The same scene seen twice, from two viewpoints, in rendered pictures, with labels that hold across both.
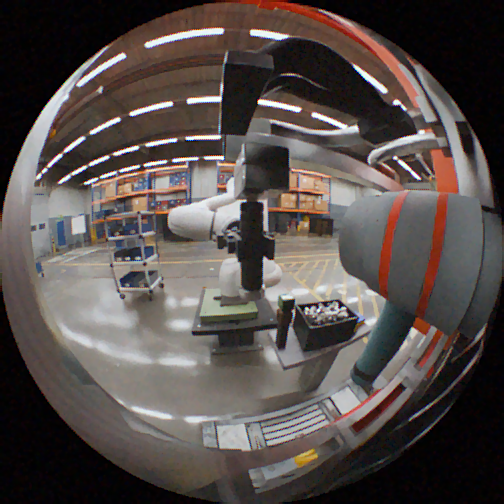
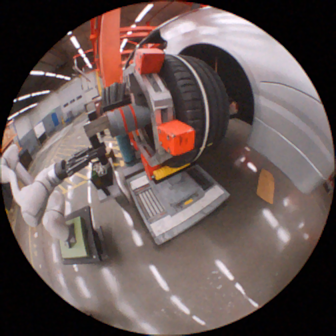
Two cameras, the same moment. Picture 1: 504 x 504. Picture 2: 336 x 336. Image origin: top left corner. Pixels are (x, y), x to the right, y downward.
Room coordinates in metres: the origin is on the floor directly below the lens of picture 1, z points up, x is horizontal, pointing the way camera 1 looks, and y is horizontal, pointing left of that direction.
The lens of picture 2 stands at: (0.05, 0.38, 1.02)
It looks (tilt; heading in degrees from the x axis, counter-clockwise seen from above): 44 degrees down; 256
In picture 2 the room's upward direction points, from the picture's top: 6 degrees counter-clockwise
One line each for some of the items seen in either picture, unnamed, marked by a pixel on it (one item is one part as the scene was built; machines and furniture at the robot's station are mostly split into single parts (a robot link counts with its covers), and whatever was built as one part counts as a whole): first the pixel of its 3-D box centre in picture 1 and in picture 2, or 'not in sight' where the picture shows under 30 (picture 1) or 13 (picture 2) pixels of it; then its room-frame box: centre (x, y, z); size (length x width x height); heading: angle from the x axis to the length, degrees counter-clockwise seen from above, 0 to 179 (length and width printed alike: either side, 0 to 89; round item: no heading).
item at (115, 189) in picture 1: (134, 203); not in sight; (8.34, 8.04, 2.30); 8.30 x 1.23 x 4.60; 100
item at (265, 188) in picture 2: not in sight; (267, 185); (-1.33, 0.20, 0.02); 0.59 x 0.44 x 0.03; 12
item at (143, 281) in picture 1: (134, 256); not in sight; (1.36, 1.40, 0.50); 0.53 x 0.42 x 1.00; 102
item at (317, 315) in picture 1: (324, 322); (101, 172); (0.39, -0.27, 0.51); 0.20 x 0.14 x 0.13; 94
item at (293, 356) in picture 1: (324, 335); (105, 177); (0.40, -0.29, 0.44); 0.43 x 0.17 x 0.03; 102
